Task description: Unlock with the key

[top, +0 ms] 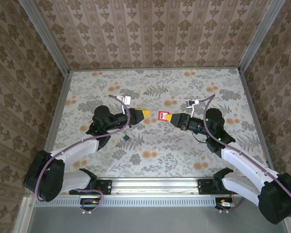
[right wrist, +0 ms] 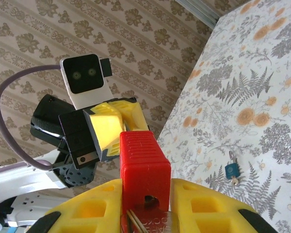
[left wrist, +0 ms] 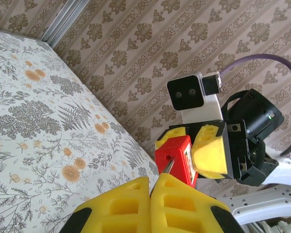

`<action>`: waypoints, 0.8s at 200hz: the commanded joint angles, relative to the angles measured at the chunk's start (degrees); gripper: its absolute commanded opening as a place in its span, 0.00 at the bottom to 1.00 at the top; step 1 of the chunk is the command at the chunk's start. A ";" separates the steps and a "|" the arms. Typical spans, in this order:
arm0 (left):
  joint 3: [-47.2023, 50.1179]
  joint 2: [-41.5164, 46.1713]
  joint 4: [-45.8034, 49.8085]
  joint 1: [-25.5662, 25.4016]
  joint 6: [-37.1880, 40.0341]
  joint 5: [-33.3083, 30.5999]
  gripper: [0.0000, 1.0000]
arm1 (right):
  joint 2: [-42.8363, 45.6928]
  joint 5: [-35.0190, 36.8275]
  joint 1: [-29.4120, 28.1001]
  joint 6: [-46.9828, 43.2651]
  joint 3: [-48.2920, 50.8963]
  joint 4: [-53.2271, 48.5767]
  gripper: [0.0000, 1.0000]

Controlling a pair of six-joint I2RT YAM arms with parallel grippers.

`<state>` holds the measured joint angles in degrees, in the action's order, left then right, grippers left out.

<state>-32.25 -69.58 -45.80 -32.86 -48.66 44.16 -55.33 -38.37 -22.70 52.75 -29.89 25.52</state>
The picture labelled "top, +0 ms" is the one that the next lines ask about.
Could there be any slotted grey cable duct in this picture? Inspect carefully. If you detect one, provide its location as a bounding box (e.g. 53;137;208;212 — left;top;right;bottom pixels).
33;196;220;207

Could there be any thin black cable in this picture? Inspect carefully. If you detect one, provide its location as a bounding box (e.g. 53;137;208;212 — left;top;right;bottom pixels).
193;133;208;146

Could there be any red safety padlock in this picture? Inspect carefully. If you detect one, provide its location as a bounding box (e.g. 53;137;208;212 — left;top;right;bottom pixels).
157;110;171;122

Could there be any aluminium corner post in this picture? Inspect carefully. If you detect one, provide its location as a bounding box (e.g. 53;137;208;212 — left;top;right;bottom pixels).
18;0;71;76
238;0;286;73

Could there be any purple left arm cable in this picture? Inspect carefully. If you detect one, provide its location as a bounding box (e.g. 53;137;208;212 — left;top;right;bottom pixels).
35;94;131;215

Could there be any aluminium table edge rail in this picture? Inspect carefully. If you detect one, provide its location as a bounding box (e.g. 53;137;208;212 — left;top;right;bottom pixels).
43;71;72;152
239;70;275;166

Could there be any small electronics board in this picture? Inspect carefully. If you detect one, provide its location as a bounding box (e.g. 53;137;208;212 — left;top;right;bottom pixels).
80;198;100;211
215;197;235;210

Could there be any aluminium mounting rail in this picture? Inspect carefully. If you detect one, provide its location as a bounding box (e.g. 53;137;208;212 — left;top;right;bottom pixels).
24;178;266;198

